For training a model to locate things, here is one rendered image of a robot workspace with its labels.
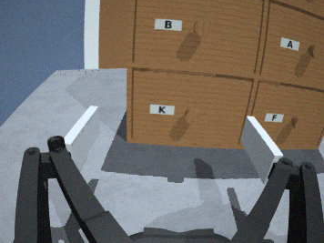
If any brown wooden chest of drawers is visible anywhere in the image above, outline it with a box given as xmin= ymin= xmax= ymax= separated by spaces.
xmin=127 ymin=0 xmax=324 ymax=149

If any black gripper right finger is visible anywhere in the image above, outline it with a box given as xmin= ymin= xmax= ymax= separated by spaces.
xmin=229 ymin=116 xmax=324 ymax=243

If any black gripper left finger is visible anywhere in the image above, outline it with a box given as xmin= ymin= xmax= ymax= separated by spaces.
xmin=13 ymin=106 xmax=134 ymax=243

